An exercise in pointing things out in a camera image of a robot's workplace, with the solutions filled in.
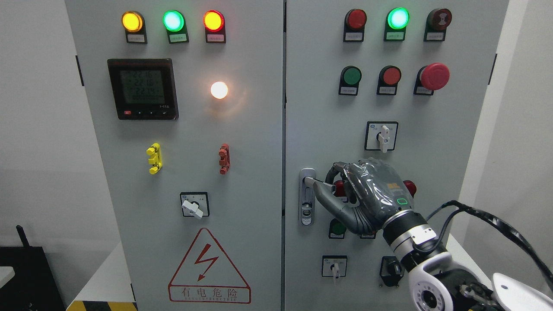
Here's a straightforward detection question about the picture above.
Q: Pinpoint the red emergency stop mushroom button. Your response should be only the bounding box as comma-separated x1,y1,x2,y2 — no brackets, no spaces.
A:
413,62,450,96

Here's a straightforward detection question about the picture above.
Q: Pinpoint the red electric hazard warning sticker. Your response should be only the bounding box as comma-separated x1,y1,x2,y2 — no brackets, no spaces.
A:
168,228,251,305

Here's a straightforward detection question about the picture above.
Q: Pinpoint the grey cabinet door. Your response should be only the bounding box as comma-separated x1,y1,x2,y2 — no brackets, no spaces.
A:
283,0,509,311
66,0,284,311

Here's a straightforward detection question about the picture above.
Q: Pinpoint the dark red indicator top row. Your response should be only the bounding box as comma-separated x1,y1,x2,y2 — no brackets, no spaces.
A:
343,8,367,42

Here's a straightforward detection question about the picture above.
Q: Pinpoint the yellow indicator light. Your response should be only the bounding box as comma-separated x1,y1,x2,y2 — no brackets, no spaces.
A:
121,11,147,44

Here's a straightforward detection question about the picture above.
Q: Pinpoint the red terminal connector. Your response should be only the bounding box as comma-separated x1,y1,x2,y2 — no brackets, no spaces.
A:
219,143,230,175

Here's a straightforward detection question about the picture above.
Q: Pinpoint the black box with antenna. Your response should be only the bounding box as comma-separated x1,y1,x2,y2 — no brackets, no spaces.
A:
0,225,66,311

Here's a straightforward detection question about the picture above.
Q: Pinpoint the white glowing indicator light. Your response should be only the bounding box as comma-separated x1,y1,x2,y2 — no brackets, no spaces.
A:
210,81,229,100

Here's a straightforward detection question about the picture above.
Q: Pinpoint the white rotary switch left door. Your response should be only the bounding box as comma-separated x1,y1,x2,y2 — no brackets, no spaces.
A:
179,192,210,219

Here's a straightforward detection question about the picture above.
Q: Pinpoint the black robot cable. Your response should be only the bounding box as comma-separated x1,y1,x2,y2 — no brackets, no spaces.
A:
410,200,553,292

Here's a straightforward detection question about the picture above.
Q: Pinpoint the green push button lower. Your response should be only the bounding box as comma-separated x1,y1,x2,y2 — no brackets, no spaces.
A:
328,219,347,239

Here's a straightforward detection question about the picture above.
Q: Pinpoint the green indicator light top left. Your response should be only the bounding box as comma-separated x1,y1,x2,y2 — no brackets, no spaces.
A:
162,10,189,44

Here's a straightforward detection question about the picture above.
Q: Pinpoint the red-orange indicator light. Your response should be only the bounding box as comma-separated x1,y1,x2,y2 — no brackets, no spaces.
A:
203,10,226,43

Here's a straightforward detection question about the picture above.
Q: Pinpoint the green push button upper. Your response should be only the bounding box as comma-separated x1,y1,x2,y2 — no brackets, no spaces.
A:
338,66,362,96

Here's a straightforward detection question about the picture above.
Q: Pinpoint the black digital power meter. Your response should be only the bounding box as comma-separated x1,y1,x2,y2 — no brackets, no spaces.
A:
107,58,178,120

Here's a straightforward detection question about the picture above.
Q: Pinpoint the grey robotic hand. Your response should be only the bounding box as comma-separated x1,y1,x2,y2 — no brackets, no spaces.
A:
312,158,413,235

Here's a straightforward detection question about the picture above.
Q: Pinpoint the black selector knob switch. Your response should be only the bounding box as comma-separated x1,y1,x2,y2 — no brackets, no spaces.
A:
379,256,404,287

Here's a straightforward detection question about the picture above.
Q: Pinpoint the dark red indicator middle right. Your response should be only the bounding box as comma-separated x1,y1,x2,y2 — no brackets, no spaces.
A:
403,180,417,197

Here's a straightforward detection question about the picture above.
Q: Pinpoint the dark red buzzer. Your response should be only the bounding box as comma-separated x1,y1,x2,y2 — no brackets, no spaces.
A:
423,8,452,42

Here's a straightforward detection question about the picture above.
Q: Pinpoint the yellow terminal connector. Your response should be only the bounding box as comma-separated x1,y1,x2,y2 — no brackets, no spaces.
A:
146,143,163,175

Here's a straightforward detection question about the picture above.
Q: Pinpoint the green lit indicator top right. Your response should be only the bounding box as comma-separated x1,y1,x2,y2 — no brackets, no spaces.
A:
383,6,410,41

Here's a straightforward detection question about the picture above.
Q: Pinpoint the white rotary switch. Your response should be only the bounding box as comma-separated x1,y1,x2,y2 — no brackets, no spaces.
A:
365,121,399,153
321,255,348,285

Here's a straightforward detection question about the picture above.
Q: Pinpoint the dark red indicator middle left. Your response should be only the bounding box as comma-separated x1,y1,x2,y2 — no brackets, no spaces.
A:
333,180,348,203

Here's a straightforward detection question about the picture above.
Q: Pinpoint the silver door latch handle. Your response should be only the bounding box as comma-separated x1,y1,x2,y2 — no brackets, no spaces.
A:
299,167,336,226

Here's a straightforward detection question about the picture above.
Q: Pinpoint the white rotary switch upper right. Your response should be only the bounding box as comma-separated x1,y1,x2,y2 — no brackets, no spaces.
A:
365,121,399,153

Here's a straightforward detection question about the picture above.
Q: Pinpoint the red push button upper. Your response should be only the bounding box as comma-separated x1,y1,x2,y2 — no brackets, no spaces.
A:
376,65,402,96

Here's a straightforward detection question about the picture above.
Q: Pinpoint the green push button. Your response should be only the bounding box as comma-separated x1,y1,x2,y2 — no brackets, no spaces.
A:
338,66,362,96
328,219,347,239

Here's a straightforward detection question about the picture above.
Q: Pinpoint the white rotary switch lower right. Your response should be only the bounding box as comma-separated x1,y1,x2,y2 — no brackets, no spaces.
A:
321,255,348,285

